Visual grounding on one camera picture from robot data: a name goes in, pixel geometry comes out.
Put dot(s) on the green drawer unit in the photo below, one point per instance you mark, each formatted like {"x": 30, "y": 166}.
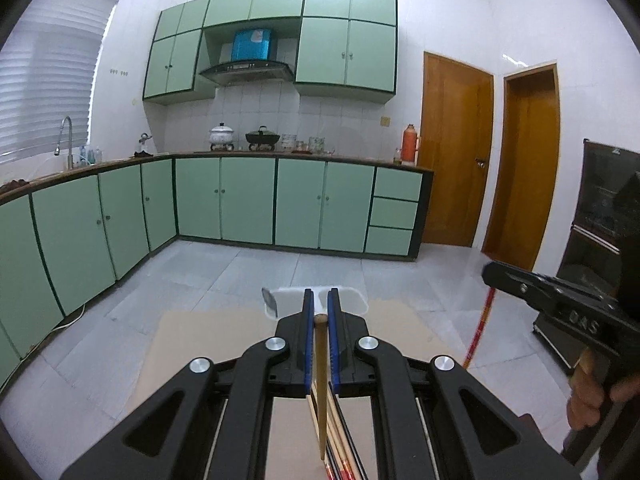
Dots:
{"x": 395, "y": 212}

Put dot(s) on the tall green wall cabinet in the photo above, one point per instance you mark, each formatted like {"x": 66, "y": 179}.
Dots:
{"x": 345, "y": 45}

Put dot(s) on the chrome kitchen faucet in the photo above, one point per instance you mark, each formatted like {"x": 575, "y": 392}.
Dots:
{"x": 67, "y": 135}

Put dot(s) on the bottles beside sink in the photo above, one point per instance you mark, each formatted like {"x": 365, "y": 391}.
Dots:
{"x": 90, "y": 155}

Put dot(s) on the black wok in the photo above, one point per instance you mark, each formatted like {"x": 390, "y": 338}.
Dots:
{"x": 262, "y": 136}

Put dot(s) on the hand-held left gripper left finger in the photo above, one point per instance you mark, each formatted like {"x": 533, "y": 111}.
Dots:
{"x": 308, "y": 340}

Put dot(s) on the red yellow patterned chopstick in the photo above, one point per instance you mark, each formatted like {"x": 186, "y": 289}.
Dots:
{"x": 477, "y": 332}

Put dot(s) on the small figurine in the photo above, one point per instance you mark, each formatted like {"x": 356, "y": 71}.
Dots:
{"x": 144, "y": 144}

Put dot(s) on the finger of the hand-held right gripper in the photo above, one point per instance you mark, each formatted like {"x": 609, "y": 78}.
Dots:
{"x": 515, "y": 282}

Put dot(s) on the dark kitchen countertop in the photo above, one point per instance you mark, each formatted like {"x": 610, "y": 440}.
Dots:
{"x": 300, "y": 156}

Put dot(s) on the white utensil holder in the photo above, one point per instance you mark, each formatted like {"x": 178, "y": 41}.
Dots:
{"x": 290, "y": 300}

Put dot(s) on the metal spoon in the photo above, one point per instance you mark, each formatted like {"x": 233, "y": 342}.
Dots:
{"x": 270, "y": 301}

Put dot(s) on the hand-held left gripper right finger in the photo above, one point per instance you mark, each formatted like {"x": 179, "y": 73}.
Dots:
{"x": 333, "y": 340}

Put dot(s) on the white window blind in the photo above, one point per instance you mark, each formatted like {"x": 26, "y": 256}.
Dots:
{"x": 50, "y": 75}

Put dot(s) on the person's right hand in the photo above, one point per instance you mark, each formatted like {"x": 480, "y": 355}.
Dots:
{"x": 582, "y": 395}

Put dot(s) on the light wooden chopstick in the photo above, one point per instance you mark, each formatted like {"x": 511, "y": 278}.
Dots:
{"x": 311, "y": 412}

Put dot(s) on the green base cabinets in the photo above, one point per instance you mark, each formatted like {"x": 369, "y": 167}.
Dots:
{"x": 200, "y": 200}

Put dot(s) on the plain wooden chopstick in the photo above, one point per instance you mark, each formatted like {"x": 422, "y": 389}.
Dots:
{"x": 321, "y": 370}

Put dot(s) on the closed wooden door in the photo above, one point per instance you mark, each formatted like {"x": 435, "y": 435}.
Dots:
{"x": 452, "y": 150}

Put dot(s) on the dark brown chopstick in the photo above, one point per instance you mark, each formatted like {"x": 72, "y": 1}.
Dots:
{"x": 350, "y": 440}

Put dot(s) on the orange thermos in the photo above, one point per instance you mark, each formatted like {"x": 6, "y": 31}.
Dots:
{"x": 410, "y": 145}

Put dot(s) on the blue box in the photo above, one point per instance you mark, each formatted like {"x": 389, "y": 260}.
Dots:
{"x": 252, "y": 45}

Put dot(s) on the black glass appliance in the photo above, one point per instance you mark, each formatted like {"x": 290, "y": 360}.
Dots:
{"x": 597, "y": 200}

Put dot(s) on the narrow green wall cabinet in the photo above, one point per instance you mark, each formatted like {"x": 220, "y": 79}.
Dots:
{"x": 252, "y": 5}

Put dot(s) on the wooden door with frame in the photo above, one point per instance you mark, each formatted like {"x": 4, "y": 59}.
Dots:
{"x": 525, "y": 170}

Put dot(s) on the white lidded pot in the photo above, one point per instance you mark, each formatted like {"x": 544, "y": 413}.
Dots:
{"x": 221, "y": 135}

